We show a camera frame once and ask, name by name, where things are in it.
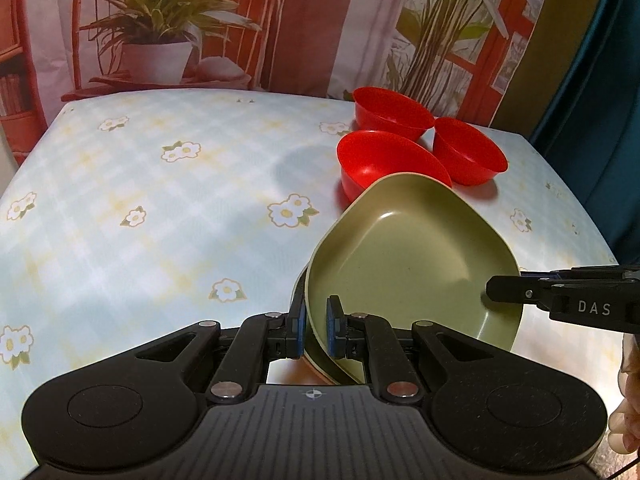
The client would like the small green square plate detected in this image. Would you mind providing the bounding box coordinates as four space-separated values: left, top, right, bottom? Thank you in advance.
292 268 356 385

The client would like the large green square plate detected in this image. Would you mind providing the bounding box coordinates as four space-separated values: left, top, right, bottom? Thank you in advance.
305 174 523 382

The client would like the red bowl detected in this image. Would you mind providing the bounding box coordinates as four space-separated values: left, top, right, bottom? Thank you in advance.
433 117 508 186
352 87 435 141
336 130 452 202

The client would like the right hand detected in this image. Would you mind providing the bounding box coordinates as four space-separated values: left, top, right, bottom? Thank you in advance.
608 334 640 454

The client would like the teal curtain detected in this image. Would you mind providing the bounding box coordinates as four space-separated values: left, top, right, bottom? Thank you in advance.
532 0 639 264

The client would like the floral tablecloth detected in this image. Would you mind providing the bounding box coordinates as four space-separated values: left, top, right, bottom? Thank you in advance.
0 86 626 480

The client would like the printed backdrop cloth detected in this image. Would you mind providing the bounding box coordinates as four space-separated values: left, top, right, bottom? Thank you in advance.
0 0 561 166

